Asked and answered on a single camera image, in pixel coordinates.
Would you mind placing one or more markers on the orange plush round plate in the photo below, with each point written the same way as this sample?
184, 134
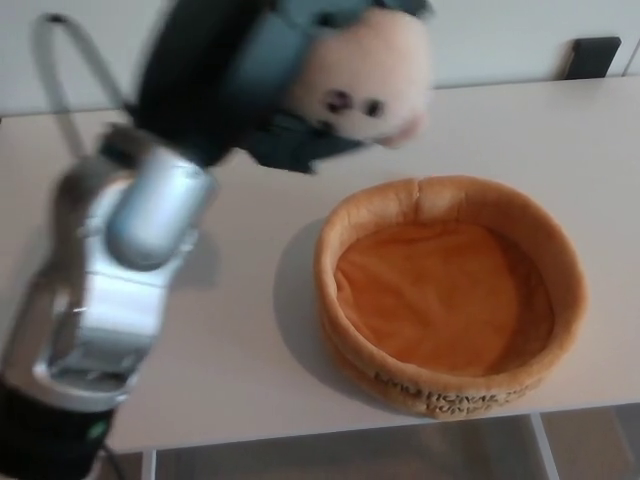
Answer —
430, 300

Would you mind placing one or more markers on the cream plush dumpling toy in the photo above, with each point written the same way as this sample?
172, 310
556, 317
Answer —
370, 70

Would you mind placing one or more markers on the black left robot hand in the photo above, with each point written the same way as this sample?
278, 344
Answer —
200, 85

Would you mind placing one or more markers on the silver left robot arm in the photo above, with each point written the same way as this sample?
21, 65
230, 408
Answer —
150, 210

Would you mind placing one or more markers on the white table leg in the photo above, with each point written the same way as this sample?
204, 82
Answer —
148, 465
545, 450

